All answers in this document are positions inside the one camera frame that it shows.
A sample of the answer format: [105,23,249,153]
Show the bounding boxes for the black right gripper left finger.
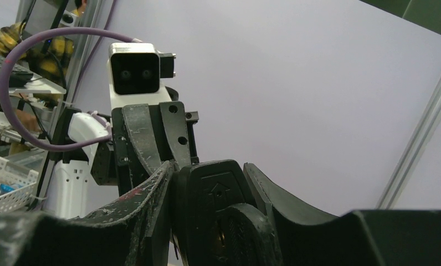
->
[0,161,173,265]

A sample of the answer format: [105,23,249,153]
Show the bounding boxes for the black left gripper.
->
[112,101,199,195]

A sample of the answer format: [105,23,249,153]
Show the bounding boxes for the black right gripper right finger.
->
[244,163,441,265]

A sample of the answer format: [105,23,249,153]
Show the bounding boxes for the black u-lock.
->
[172,160,284,265]

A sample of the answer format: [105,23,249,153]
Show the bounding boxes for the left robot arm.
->
[44,101,199,219]

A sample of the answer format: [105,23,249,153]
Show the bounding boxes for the white perforated basket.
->
[0,157,38,213]

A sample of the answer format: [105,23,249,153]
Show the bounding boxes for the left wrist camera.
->
[107,43,178,109]

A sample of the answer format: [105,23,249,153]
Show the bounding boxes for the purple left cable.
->
[0,27,142,153]

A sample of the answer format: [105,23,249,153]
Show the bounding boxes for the aluminium frame rail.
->
[376,77,441,209]

